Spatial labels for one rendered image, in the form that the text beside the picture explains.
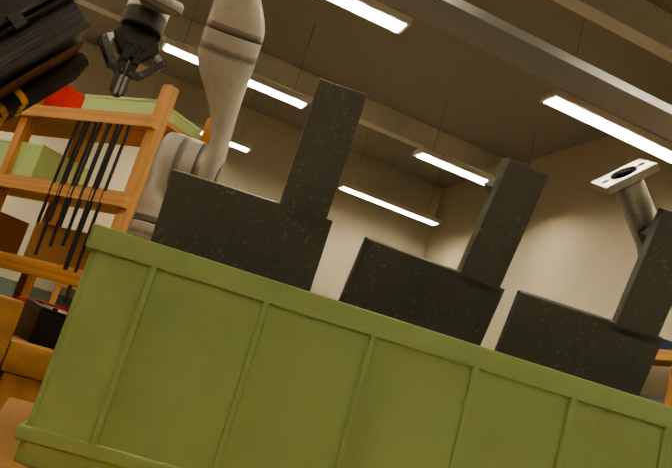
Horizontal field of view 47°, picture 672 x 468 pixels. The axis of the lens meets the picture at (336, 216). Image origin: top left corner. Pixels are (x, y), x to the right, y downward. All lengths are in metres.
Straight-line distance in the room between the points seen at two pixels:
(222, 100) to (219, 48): 0.08
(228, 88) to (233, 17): 0.11
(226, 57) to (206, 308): 0.69
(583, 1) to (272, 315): 5.92
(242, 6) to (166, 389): 0.75
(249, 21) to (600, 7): 5.41
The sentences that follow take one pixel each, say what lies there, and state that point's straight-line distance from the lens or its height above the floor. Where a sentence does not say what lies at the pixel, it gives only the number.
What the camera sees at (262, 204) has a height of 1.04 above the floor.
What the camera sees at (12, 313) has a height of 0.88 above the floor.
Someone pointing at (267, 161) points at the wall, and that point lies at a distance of 11.29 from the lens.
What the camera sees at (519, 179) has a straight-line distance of 0.74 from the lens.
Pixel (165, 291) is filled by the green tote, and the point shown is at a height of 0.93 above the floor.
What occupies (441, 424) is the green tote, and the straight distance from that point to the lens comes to 0.61.
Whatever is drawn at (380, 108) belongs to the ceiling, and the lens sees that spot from 9.76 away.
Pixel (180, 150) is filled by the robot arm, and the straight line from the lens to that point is 1.24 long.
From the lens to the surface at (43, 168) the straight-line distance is 4.97.
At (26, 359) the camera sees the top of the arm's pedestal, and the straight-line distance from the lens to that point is 1.08.
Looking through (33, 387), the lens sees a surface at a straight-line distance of 1.09.
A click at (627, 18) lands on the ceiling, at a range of 6.63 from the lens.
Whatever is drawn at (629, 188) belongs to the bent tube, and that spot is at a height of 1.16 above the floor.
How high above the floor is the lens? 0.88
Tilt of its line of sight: 13 degrees up
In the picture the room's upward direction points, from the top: 16 degrees clockwise
